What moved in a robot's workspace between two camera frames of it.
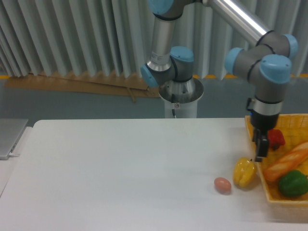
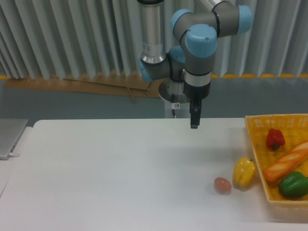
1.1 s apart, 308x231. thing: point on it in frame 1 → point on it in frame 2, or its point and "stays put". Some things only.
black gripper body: x=263 y=122 → x=196 y=92
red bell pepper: x=275 y=138 stays put
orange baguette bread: x=288 y=162 stays put
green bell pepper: x=294 y=184 stays put
